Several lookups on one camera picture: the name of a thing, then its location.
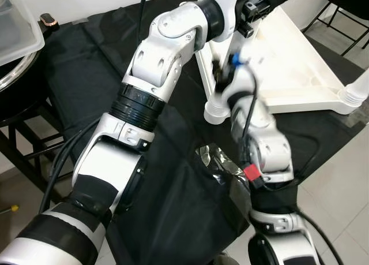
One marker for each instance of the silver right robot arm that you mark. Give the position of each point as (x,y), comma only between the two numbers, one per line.
(268,144)

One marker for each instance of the white plastic table top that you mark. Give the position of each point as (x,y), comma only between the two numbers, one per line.
(288,74)

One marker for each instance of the black folding chair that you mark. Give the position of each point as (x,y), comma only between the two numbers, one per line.
(351,2)

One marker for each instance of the clear plastic wrap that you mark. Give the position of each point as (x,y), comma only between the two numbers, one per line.
(219,167)

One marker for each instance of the grey tape patch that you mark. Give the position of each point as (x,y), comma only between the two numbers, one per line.
(354,119)

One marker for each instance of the black table cloth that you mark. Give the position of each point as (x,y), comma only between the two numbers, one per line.
(184,219)

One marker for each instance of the small black copper round object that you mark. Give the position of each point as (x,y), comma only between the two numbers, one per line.
(49,19)

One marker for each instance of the black glossy round object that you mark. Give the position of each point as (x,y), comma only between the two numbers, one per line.
(17,74)

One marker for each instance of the black metal stand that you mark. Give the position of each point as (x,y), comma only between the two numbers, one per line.
(17,106)

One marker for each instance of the clear plastic storage container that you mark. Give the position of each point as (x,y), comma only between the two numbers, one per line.
(20,28)

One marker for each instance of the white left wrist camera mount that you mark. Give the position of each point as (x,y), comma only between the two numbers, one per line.
(228,22)

